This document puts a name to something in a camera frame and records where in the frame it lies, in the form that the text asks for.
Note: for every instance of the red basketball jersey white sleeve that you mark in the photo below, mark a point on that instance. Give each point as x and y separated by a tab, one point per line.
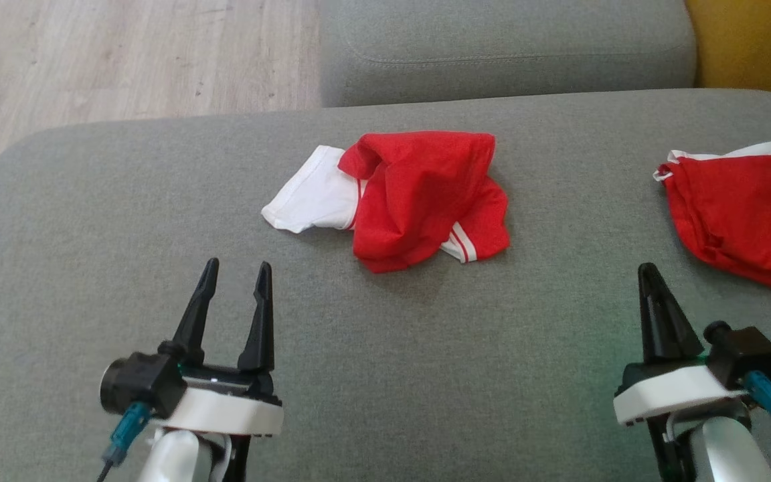
419	194

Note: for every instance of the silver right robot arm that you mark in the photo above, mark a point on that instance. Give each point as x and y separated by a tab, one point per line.
727	452

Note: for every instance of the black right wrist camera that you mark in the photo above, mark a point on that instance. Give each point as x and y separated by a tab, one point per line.
747	351

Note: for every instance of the yellow cushion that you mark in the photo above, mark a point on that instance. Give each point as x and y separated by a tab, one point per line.
753	40

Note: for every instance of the grey sofa seat cushion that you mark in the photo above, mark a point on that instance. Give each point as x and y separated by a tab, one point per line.
425	361

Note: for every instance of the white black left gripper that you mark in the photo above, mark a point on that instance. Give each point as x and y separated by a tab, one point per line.
225	412

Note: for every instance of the red shorts white stripe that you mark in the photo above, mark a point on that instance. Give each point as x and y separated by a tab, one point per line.
740	214

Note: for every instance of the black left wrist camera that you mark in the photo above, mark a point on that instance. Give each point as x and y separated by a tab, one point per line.
141	381

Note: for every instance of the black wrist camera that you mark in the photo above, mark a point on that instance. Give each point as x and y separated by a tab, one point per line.
141	381
747	351

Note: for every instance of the grey sofa back cushion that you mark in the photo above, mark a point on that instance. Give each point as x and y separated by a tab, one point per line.
506	40

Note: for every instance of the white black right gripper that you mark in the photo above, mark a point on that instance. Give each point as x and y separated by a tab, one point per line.
666	391

